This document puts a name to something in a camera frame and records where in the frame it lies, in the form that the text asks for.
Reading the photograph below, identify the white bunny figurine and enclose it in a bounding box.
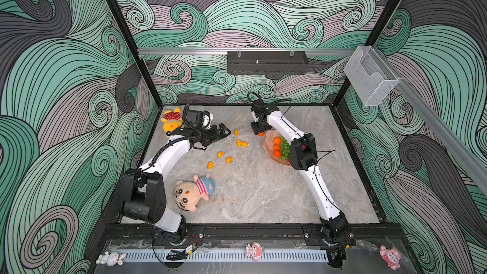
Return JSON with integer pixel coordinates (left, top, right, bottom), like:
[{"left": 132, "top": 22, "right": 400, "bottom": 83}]
[{"left": 95, "top": 251, "right": 126, "bottom": 266}]

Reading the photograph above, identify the yellow cow plush toy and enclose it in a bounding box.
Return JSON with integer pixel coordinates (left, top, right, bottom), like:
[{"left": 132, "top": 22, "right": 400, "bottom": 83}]
[{"left": 161, "top": 107, "right": 183, "bottom": 137}]

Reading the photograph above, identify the green grape bunch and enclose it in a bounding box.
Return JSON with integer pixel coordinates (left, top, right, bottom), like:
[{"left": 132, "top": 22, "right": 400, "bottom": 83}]
[{"left": 280, "top": 137, "right": 290, "bottom": 161}]

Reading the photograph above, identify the pink scalloped fruit bowl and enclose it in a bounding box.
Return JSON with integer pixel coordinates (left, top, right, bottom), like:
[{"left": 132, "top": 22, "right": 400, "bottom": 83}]
[{"left": 263, "top": 130, "right": 290, "bottom": 166}]

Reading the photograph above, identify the black wall tray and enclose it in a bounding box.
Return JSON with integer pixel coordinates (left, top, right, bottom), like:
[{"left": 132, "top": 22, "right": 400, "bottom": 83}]
[{"left": 227, "top": 52, "right": 309, "bottom": 77}]

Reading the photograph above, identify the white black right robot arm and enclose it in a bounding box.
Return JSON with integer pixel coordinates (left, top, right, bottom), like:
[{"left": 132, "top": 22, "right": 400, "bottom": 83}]
[{"left": 247, "top": 91, "right": 356, "bottom": 248}]

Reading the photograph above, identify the clear acrylic wall box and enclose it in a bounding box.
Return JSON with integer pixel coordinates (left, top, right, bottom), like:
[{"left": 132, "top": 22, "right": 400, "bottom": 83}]
[{"left": 344, "top": 46, "right": 399, "bottom": 107}]

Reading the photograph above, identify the aluminium wall rail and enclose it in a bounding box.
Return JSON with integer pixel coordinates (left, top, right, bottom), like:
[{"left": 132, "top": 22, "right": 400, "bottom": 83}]
[{"left": 137, "top": 47, "right": 355, "bottom": 56}]

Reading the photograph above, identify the pink white chopper figurine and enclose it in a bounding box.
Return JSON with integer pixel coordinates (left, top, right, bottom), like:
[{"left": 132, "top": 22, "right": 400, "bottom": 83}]
[{"left": 246, "top": 242, "right": 263, "bottom": 262}]

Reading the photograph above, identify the pink melody figurine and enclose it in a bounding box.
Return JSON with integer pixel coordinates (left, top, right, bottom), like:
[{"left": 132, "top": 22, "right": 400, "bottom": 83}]
[{"left": 379, "top": 246, "right": 402, "bottom": 270}]

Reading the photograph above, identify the white slotted cable duct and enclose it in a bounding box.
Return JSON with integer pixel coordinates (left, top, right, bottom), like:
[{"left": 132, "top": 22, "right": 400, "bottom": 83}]
[{"left": 123, "top": 249, "right": 328, "bottom": 263}]

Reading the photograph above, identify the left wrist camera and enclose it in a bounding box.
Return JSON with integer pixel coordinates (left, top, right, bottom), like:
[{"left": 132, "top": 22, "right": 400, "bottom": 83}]
[{"left": 183, "top": 108, "right": 213, "bottom": 129}]

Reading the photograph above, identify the boy doll plush toy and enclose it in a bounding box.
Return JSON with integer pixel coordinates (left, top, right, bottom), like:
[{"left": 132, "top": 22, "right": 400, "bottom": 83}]
[{"left": 175, "top": 174, "right": 216, "bottom": 212}]

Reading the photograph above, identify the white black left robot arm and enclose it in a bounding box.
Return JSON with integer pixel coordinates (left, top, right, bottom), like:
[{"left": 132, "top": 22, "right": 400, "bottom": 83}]
[{"left": 118, "top": 105, "right": 231, "bottom": 234}]

